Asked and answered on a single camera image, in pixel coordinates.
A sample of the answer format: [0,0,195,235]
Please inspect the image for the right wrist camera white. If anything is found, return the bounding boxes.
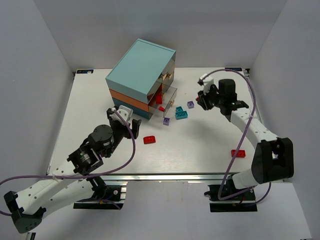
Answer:
[197,73,214,95]

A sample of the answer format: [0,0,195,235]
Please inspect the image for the blue table label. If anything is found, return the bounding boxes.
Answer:
[75,69,94,75]
[224,67,243,72]

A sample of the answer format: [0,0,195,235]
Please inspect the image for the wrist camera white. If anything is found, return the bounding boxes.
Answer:
[110,105,133,125]
[197,73,214,95]

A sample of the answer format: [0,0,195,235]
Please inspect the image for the large teal lego brick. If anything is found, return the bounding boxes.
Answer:
[175,111,188,120]

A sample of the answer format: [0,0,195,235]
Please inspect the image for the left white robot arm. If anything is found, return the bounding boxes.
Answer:
[3,105,141,234]

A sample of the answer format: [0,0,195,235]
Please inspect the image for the teal orange drawer cabinet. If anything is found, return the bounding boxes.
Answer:
[105,38,176,120]

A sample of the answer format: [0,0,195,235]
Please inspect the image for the red sloped lego brick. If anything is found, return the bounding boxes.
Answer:
[155,93,163,105]

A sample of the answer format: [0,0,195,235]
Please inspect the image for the purple lego brick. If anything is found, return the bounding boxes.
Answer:
[187,101,195,109]
[163,117,170,126]

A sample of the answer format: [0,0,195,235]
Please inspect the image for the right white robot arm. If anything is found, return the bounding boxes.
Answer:
[197,79,294,190]

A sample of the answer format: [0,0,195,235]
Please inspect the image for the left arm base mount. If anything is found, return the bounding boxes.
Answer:
[73,176,127,210]

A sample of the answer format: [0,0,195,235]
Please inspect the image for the small teal lego brick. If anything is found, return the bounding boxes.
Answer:
[175,106,184,113]

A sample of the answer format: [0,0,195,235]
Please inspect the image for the right blue table label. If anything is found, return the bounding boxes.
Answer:
[224,67,243,72]

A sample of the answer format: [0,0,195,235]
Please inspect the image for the red curved lego centre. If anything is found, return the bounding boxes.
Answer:
[143,135,156,145]

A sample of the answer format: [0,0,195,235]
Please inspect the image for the left blue table label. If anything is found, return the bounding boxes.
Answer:
[75,69,94,75]

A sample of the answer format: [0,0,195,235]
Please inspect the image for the purple lego brick left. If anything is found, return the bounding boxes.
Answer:
[163,117,170,126]

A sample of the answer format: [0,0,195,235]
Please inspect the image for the purple lego brick right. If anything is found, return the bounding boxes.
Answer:
[187,101,195,109]

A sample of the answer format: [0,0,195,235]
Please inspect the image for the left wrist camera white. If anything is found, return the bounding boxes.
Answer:
[110,105,133,125]

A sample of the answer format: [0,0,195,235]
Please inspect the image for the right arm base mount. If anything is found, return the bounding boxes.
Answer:
[203,182,258,213]

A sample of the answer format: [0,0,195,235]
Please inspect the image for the clear drawer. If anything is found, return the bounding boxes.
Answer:
[148,86,178,118]

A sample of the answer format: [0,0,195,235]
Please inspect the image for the red 2x3 lego brick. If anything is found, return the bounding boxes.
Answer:
[230,149,246,158]

